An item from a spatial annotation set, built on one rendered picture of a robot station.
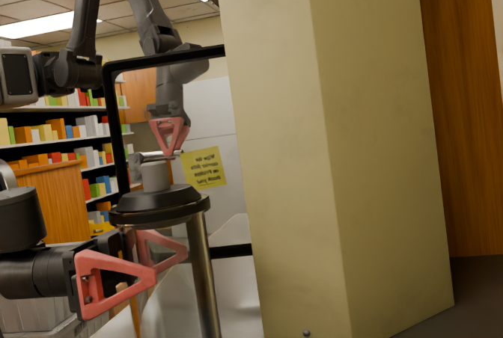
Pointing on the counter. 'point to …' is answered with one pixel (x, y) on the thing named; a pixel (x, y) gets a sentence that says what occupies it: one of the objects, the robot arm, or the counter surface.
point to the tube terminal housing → (335, 145)
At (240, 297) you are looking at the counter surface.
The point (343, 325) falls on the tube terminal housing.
